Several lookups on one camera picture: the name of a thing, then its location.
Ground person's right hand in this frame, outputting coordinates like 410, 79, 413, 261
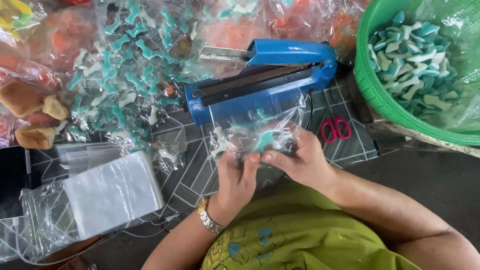
261, 125, 338, 194

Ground person's left hand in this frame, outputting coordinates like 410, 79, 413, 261
207, 152, 261, 226

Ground clear bag of gummy candies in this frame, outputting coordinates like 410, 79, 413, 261
208, 90, 308, 162

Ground black patterned mat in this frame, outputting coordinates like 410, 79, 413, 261
0, 71, 381, 263

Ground gold metal wristwatch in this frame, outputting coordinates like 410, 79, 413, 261
197, 197, 226, 236

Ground green printed shirt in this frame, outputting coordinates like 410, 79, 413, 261
200, 182, 422, 270

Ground blue impulse heat sealer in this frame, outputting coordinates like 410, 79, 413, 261
183, 38, 338, 126

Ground green plastic basket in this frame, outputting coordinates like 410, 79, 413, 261
354, 0, 480, 146

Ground stack of empty clear bags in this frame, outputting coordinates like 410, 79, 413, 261
62, 151, 166, 240

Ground pile of orange gummy bags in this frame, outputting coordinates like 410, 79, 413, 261
202, 0, 370, 64

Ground heap of blue white gummies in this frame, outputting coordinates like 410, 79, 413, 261
367, 10, 464, 119

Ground pile of blue gummy bags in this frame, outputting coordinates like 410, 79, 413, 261
65, 0, 211, 154

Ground clear plastic liner bag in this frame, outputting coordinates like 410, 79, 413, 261
412, 0, 480, 134

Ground black phone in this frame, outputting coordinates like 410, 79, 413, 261
0, 145, 31, 220

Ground bag of yellow gummies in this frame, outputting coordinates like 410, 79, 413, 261
0, 0, 47, 40

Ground pink handled scissors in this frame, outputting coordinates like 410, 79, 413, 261
320, 101, 352, 143

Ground black power cable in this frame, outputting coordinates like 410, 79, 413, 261
305, 89, 315, 130

